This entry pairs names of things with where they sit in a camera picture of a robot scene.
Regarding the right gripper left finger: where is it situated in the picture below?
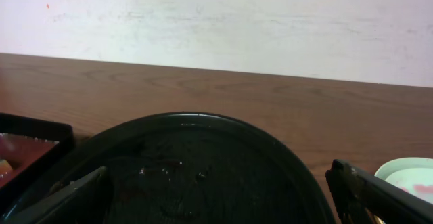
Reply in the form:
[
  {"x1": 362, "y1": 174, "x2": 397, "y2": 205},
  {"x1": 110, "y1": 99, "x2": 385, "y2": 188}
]
[{"x1": 5, "y1": 166, "x2": 110, "y2": 224}]

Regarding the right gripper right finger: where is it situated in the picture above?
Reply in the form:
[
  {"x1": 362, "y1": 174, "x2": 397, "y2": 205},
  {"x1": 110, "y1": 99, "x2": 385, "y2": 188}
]
[{"x1": 325, "y1": 159, "x2": 432, "y2": 224}]

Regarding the light blue plate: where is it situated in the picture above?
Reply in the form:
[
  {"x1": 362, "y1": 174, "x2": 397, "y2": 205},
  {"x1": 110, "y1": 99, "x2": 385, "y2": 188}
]
[{"x1": 374, "y1": 157, "x2": 433, "y2": 203}]

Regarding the green scouring sponge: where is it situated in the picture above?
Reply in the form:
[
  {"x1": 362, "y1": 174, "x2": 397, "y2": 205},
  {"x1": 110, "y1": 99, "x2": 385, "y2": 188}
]
[{"x1": 0, "y1": 159, "x2": 13, "y2": 179}]

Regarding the black rectangular water tray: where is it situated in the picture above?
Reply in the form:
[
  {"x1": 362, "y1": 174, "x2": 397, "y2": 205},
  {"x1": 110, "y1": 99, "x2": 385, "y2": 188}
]
[{"x1": 1, "y1": 113, "x2": 74, "y2": 213}]

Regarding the black round serving tray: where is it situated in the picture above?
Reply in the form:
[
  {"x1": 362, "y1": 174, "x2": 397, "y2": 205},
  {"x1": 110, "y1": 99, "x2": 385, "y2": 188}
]
[{"x1": 1, "y1": 113, "x2": 334, "y2": 223}]

